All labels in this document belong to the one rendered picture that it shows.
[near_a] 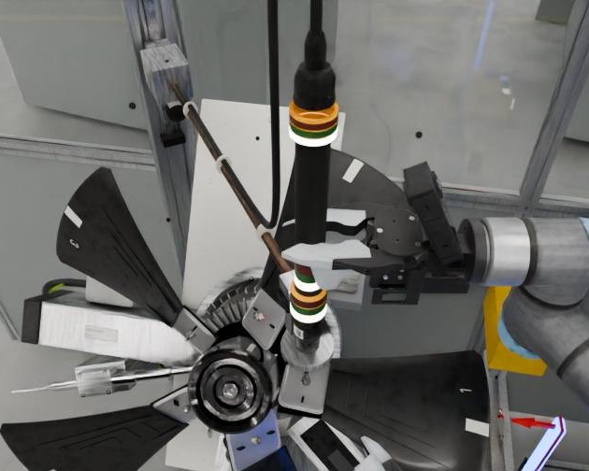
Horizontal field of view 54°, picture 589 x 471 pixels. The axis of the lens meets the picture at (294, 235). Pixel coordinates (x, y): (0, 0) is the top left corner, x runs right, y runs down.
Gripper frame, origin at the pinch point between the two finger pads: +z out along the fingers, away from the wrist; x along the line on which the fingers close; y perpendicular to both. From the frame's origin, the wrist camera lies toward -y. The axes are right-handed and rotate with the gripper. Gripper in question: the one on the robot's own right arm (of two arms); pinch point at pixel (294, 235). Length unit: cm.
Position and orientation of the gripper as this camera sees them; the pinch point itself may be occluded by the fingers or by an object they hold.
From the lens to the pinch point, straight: 61.5
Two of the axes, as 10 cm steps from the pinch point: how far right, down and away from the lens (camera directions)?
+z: -10.0, -0.1, 0.0
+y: -0.1, 7.2, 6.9
